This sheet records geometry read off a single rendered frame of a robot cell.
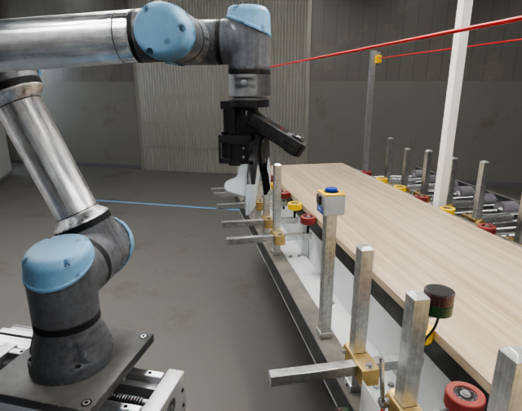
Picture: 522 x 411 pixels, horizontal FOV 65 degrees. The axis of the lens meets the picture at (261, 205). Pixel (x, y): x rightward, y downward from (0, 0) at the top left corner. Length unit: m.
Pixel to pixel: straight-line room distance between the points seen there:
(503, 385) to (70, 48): 0.79
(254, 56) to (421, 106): 6.39
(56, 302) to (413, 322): 0.67
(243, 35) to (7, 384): 0.73
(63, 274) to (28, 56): 0.34
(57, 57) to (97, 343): 0.49
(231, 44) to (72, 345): 0.59
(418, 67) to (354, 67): 0.97
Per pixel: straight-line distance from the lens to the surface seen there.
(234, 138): 0.75
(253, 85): 0.73
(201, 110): 7.47
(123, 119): 8.20
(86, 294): 0.80
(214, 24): 0.76
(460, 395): 1.06
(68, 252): 0.78
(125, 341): 0.92
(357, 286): 1.13
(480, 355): 1.20
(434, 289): 0.93
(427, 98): 7.07
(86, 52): 0.68
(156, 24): 0.62
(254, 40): 0.74
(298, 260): 2.27
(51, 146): 0.89
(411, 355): 0.96
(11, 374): 0.92
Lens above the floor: 1.54
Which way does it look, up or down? 16 degrees down
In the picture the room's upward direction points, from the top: straight up
